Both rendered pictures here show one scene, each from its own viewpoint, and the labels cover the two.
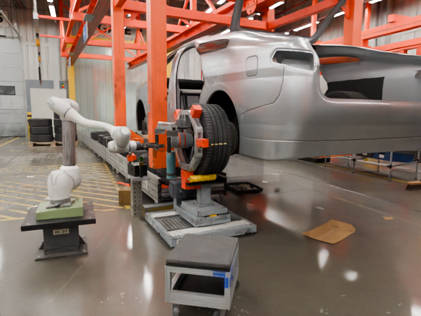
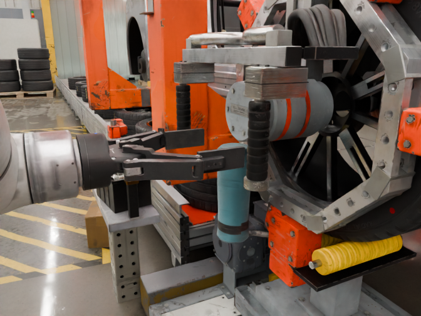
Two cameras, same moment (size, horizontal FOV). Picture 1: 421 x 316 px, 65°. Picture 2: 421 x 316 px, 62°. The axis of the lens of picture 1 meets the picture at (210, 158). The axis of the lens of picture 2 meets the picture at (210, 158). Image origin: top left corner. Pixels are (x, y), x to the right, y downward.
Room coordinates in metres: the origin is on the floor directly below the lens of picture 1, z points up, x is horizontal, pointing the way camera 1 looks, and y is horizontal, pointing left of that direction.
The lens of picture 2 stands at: (2.20, 0.42, 0.97)
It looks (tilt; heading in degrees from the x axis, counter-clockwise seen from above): 16 degrees down; 1
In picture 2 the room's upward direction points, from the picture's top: straight up
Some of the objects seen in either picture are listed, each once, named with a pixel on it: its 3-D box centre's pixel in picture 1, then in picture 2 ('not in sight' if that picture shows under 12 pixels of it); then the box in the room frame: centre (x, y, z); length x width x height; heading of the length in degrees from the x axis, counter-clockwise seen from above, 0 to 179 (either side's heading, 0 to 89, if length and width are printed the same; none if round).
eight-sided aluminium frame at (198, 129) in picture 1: (187, 140); (304, 106); (3.03, 0.21, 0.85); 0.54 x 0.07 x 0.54; 26
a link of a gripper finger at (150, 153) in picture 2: not in sight; (161, 162); (2.65, 0.49, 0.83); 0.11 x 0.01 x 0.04; 75
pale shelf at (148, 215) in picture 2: (136, 175); (121, 200); (3.44, 0.78, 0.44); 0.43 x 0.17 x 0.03; 26
